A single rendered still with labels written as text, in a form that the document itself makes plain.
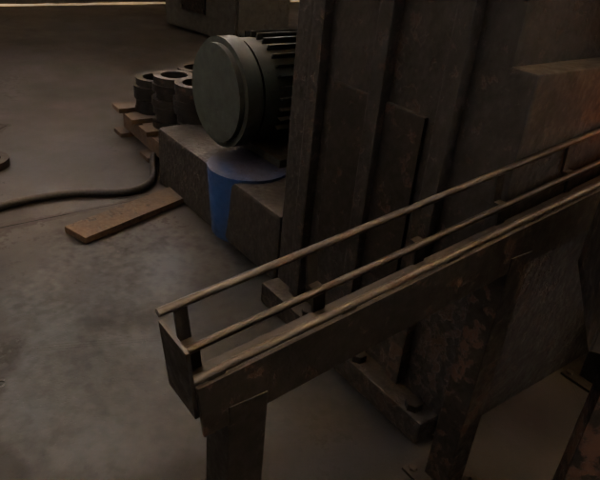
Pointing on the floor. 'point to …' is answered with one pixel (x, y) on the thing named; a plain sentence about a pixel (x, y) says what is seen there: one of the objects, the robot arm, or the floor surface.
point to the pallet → (158, 106)
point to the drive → (237, 133)
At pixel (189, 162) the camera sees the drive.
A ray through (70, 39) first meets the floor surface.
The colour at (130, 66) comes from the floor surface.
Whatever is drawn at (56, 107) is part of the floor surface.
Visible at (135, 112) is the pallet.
